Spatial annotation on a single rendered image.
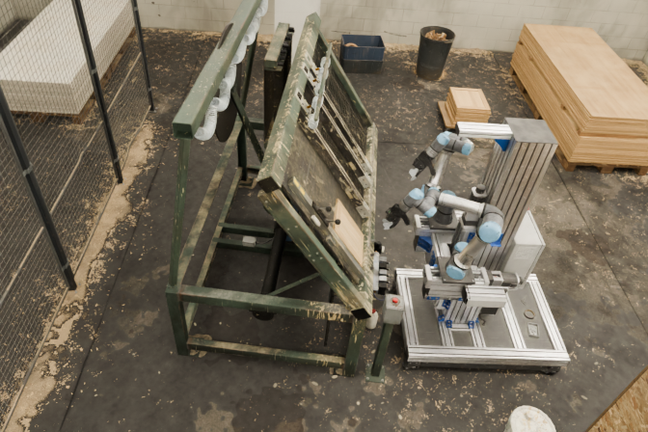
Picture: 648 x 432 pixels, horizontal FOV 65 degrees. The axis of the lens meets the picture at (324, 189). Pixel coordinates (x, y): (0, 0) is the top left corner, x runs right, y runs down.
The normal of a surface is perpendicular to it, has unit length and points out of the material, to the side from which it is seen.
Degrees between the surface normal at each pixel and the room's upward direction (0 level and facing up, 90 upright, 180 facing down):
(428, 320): 0
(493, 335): 0
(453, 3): 90
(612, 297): 0
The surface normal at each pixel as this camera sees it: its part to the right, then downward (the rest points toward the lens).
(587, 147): 0.01, 0.66
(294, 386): 0.07, -0.75
